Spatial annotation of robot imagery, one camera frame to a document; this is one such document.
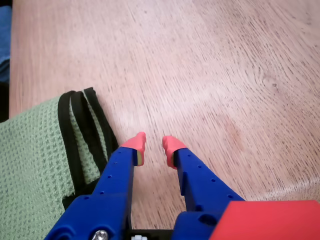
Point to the blue fabric item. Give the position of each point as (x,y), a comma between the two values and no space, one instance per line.
(5,37)

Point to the red wrist camera mount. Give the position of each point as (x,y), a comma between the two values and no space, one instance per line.
(270,222)

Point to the green waffle cloth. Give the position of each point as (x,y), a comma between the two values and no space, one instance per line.
(30,150)

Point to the blue gripper finger with pink tip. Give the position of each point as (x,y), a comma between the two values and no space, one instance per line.
(112,187)
(200,185)

